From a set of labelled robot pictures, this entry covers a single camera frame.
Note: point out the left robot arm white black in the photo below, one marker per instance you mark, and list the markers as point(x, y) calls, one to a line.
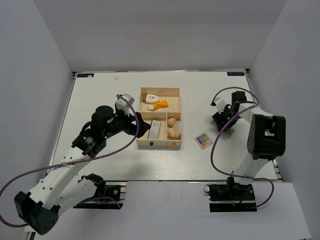
point(41, 206)

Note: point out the nude eyeshadow palette clear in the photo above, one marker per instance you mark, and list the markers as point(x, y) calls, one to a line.
point(228, 131)

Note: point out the colourful eyeshadow palette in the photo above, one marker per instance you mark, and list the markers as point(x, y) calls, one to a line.
point(203, 140)

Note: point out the round white powder puff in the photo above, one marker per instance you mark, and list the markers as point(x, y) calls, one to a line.
point(177, 127)

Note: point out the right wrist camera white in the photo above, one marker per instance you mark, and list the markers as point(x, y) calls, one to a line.
point(219, 103)

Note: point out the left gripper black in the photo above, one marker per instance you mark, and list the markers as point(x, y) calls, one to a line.
point(131, 129)

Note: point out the orange sunscreen tube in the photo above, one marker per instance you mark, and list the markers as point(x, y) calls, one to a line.
point(158, 105)

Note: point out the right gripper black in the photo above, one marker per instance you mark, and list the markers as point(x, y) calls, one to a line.
point(219, 117)

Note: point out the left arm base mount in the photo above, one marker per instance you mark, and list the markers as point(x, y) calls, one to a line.
point(107, 195)

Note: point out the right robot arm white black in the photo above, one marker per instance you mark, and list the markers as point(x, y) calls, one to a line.
point(266, 137)

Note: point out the cream organizer tray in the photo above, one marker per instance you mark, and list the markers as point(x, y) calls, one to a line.
point(172, 96)

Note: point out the beige makeup sponge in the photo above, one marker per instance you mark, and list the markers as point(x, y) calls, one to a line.
point(171, 121)
point(172, 132)

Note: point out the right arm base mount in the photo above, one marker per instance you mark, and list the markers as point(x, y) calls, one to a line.
point(230, 197)

